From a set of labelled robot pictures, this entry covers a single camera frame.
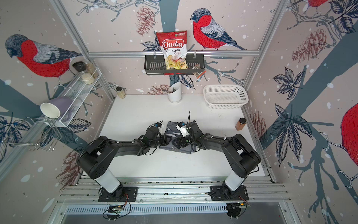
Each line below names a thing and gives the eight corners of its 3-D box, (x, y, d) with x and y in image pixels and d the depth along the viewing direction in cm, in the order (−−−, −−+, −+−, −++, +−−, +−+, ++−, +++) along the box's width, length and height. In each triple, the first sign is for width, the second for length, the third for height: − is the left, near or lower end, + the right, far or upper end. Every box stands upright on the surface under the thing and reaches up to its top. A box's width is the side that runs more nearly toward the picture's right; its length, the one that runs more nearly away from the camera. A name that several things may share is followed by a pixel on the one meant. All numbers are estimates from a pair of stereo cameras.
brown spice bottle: (235, 130, 102) (240, 121, 93) (234, 126, 104) (239, 117, 95) (241, 130, 102) (246, 121, 93) (240, 126, 104) (245, 117, 95)
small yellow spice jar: (119, 99, 125) (114, 90, 117) (121, 95, 129) (117, 86, 121) (126, 99, 125) (122, 90, 117) (128, 95, 129) (124, 86, 121)
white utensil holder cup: (168, 103, 118) (167, 92, 108) (169, 93, 127) (168, 81, 117) (181, 103, 118) (181, 92, 108) (181, 92, 127) (181, 81, 117)
